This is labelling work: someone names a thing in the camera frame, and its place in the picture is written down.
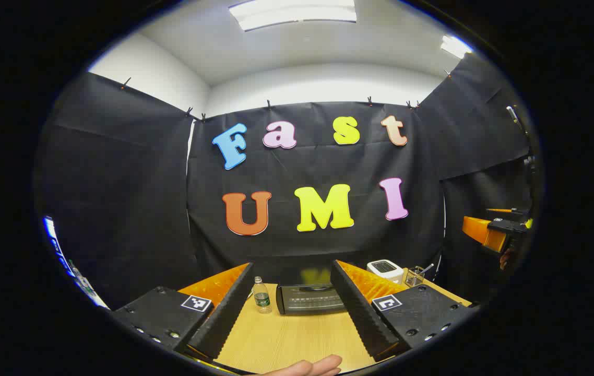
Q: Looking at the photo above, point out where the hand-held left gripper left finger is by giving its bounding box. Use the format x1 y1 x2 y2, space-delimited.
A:
111 262 255 361

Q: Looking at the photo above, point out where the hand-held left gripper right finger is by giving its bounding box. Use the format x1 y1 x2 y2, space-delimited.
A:
330 260 480 362

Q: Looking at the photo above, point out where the black electric oven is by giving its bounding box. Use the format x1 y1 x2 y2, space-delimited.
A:
276 282 350 315

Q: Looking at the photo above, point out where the clear plastic water bottle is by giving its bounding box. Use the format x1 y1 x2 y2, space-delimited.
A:
252 276 272 314

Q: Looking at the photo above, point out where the white toaster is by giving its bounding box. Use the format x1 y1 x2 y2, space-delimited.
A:
366 260 405 285

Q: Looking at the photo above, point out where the metal stand pole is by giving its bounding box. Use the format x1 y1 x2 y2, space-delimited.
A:
506 105 538 183

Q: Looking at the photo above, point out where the blue white panel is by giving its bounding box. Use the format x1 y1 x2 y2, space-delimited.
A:
42 215 110 310

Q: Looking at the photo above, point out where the black backdrop cloth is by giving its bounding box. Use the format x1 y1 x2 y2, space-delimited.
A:
33 52 538 311

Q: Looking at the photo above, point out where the small ceiling light panel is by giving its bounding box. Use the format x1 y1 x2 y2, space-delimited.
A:
441 35 472 59

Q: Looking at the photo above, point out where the long ceiling light panel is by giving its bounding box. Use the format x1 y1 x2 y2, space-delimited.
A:
228 0 358 32

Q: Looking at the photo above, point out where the wire mesh basket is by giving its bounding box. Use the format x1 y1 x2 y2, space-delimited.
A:
404 266 425 288

